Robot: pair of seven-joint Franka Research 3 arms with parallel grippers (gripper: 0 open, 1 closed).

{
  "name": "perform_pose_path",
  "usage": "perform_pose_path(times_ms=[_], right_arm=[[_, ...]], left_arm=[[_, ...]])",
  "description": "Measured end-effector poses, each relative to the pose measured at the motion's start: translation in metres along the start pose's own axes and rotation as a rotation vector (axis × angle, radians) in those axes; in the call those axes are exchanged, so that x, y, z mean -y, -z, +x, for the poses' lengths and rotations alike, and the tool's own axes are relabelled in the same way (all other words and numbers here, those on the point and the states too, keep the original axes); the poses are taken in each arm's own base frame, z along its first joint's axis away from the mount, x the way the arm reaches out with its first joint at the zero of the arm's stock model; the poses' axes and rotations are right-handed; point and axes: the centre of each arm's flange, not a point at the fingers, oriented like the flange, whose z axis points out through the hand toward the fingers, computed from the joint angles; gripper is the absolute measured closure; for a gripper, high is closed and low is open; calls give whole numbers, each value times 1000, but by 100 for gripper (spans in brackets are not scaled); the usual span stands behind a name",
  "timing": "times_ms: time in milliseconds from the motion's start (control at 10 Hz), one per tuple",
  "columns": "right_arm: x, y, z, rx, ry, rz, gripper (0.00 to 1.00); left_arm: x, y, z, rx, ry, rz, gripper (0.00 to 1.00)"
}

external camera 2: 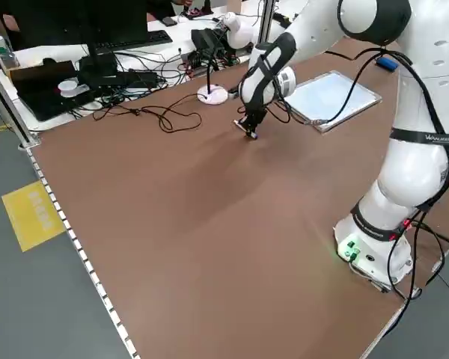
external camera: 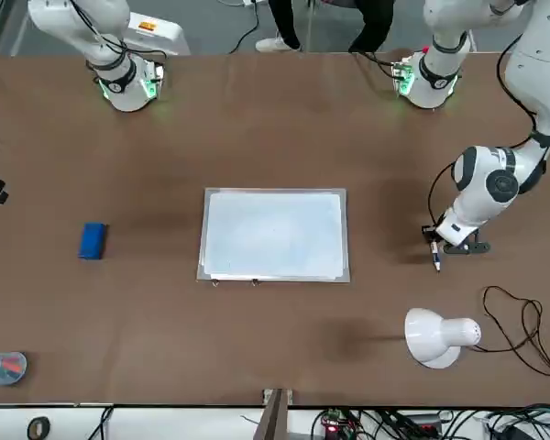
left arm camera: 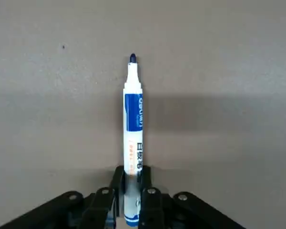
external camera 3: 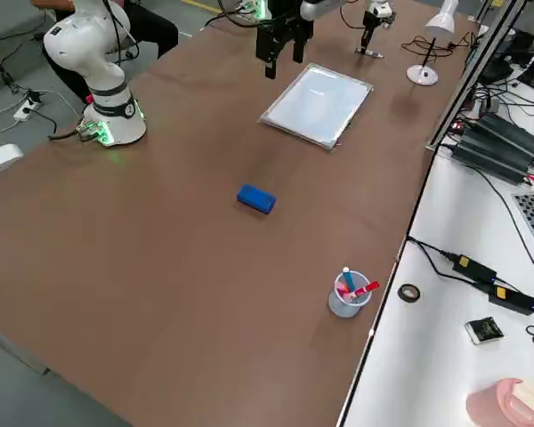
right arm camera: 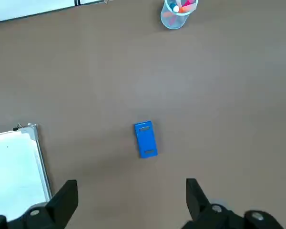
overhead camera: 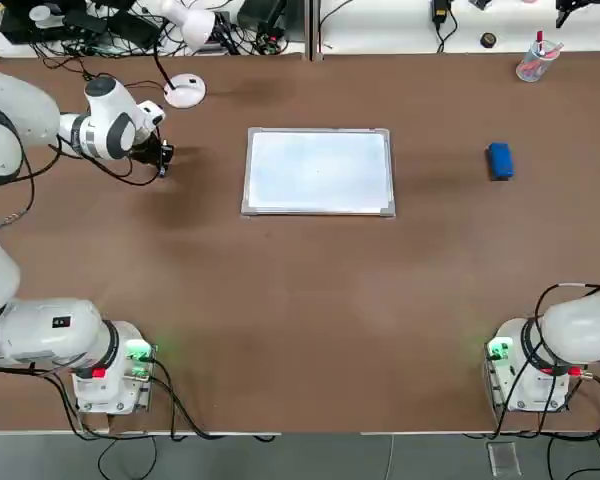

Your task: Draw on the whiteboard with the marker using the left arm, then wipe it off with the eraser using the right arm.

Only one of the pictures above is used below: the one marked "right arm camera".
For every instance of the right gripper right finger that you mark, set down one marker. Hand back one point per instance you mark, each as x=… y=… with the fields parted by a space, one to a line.
x=205 y=214

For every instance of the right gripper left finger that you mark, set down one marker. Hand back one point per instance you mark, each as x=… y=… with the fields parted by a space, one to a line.
x=52 y=210

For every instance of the blue whiteboard eraser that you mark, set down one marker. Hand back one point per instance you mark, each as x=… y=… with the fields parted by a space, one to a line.
x=146 y=140

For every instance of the orange pink marker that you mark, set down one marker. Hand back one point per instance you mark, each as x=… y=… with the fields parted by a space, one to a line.
x=187 y=9

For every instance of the blue marker white cap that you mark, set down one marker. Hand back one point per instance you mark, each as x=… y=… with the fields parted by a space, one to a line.
x=176 y=8

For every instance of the red marker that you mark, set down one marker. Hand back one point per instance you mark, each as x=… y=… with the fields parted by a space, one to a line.
x=189 y=3

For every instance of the translucent pen cup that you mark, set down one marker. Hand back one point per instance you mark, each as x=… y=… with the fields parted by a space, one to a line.
x=172 y=22

